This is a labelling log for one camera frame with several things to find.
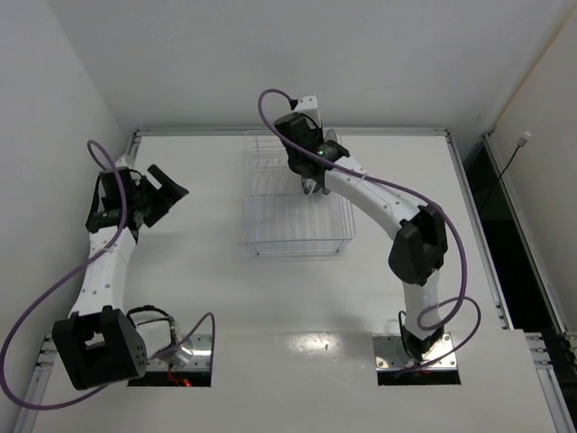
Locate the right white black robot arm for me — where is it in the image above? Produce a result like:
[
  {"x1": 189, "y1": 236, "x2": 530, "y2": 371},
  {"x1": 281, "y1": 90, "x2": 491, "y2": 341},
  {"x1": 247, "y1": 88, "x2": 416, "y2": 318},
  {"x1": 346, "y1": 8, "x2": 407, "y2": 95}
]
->
[{"x1": 274, "y1": 113, "x2": 448, "y2": 362}]

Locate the white plate with dark rim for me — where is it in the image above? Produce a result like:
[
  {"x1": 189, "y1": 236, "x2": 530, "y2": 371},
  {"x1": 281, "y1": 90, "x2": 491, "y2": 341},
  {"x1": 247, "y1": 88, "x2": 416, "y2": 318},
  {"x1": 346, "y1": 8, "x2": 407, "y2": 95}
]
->
[{"x1": 325, "y1": 129, "x2": 341, "y2": 143}]

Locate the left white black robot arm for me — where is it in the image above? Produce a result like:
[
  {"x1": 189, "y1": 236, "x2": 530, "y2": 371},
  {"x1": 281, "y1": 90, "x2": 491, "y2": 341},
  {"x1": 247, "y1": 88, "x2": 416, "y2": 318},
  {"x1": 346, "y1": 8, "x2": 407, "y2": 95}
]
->
[{"x1": 52, "y1": 164, "x2": 188, "y2": 391}]

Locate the black wall cable white plug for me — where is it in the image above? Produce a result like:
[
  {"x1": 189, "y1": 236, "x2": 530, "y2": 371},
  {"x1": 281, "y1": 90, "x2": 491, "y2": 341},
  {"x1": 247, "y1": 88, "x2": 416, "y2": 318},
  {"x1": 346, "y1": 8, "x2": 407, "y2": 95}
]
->
[{"x1": 479, "y1": 131, "x2": 532, "y2": 214}]

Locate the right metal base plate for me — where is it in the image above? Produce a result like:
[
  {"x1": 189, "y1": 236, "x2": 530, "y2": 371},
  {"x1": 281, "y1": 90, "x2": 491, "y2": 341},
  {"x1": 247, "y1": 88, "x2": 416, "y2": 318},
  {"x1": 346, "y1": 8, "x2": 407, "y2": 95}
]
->
[{"x1": 372, "y1": 333, "x2": 458, "y2": 373}]

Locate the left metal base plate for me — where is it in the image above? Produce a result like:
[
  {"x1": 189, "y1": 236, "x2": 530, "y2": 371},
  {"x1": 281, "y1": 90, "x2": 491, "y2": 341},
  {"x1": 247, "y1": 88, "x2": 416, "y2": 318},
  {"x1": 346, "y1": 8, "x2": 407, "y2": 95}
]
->
[{"x1": 149, "y1": 334, "x2": 213, "y2": 373}]

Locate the green red rimmed plate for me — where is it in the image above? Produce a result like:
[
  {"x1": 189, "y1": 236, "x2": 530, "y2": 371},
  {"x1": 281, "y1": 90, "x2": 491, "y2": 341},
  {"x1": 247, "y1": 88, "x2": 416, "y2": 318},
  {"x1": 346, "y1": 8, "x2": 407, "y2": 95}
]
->
[
  {"x1": 301, "y1": 178, "x2": 316, "y2": 196},
  {"x1": 314, "y1": 184, "x2": 330, "y2": 195}
]

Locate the metal base plate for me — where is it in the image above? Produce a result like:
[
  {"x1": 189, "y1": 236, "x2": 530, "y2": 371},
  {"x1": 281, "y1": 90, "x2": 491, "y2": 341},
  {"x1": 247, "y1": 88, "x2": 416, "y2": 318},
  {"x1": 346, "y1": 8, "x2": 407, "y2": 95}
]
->
[
  {"x1": 149, "y1": 334, "x2": 213, "y2": 373},
  {"x1": 372, "y1": 333, "x2": 458, "y2": 373}
]

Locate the white wire dish rack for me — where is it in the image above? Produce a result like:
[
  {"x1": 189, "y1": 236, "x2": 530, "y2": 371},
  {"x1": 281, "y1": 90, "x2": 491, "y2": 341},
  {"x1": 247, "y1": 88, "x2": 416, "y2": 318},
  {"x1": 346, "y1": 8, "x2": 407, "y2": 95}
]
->
[{"x1": 243, "y1": 130, "x2": 356, "y2": 259}]

